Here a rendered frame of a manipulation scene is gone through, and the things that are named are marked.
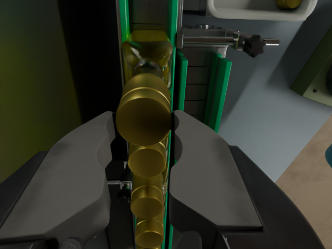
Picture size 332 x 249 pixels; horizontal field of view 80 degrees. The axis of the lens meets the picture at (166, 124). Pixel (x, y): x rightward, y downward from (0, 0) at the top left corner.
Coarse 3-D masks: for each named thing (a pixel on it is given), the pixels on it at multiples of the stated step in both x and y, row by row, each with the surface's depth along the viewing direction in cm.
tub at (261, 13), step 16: (208, 0) 39; (224, 0) 45; (240, 0) 46; (256, 0) 46; (272, 0) 46; (304, 0) 42; (224, 16) 41; (240, 16) 41; (256, 16) 41; (272, 16) 41; (288, 16) 41; (304, 16) 41
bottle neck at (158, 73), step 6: (144, 60) 19; (150, 60) 19; (138, 66) 18; (144, 66) 18; (150, 66) 18; (156, 66) 19; (132, 72) 20; (138, 72) 16; (144, 72) 16; (150, 72) 16; (156, 72) 17; (162, 78) 18
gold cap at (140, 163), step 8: (160, 144) 18; (136, 152) 17; (144, 152) 17; (152, 152) 17; (160, 152) 17; (128, 160) 17; (136, 160) 17; (144, 160) 17; (152, 160) 17; (160, 160) 17; (136, 168) 17; (144, 168) 18; (152, 168) 18; (160, 168) 18; (144, 176) 18; (152, 176) 18
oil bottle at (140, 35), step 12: (132, 36) 25; (144, 36) 25; (156, 36) 25; (132, 48) 20; (144, 48) 20; (156, 48) 20; (168, 48) 20; (132, 60) 20; (156, 60) 20; (168, 60) 20; (168, 72) 21; (168, 84) 22
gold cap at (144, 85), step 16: (128, 80) 14; (144, 80) 13; (160, 80) 14; (128, 96) 11; (144, 96) 11; (160, 96) 12; (128, 112) 11; (144, 112) 11; (160, 112) 11; (128, 128) 12; (144, 128) 12; (160, 128) 12; (144, 144) 12
